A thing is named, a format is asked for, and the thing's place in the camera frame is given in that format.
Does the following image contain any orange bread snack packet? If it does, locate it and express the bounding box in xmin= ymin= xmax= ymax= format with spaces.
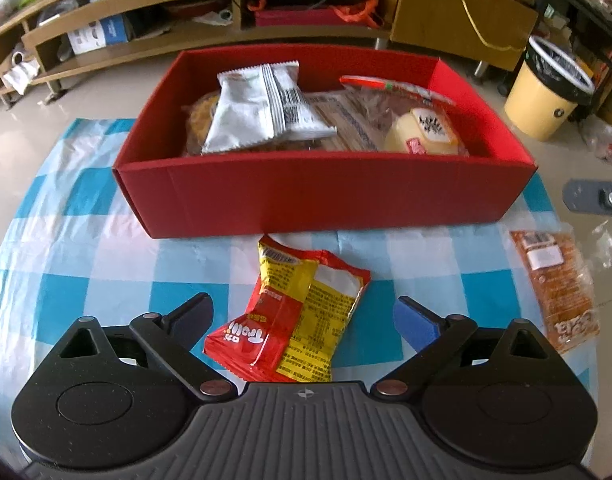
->
xmin=510 ymin=231 xmax=600 ymax=353

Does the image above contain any red yellow snack packet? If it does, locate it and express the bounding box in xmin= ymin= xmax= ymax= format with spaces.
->
xmin=204 ymin=235 xmax=371 ymax=382

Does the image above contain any white silver snack packet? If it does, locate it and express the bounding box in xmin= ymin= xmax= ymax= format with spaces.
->
xmin=200 ymin=60 xmax=339 ymax=155

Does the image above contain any yellow trash bin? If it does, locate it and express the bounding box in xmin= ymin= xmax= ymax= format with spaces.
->
xmin=504 ymin=36 xmax=594 ymax=141

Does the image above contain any blue white checkered cloth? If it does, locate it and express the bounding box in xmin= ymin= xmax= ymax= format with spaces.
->
xmin=0 ymin=117 xmax=600 ymax=466

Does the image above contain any red cardboard box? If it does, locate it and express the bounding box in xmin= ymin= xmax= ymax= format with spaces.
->
xmin=113 ymin=44 xmax=536 ymax=238

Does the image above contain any yellow round cake packet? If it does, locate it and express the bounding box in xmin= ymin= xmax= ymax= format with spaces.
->
xmin=384 ymin=106 xmax=469 ymax=156

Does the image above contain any wooden tv cabinet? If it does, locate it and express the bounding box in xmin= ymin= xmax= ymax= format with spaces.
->
xmin=0 ymin=0 xmax=538 ymax=100

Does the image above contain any white crumpled bag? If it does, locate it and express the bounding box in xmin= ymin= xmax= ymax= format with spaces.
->
xmin=0 ymin=50 xmax=40 ymax=96

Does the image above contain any blue white carton box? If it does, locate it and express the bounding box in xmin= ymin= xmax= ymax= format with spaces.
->
xmin=67 ymin=14 xmax=134 ymax=55

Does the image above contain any yellow cable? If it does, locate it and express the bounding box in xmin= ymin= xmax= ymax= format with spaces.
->
xmin=425 ymin=0 xmax=530 ymax=53

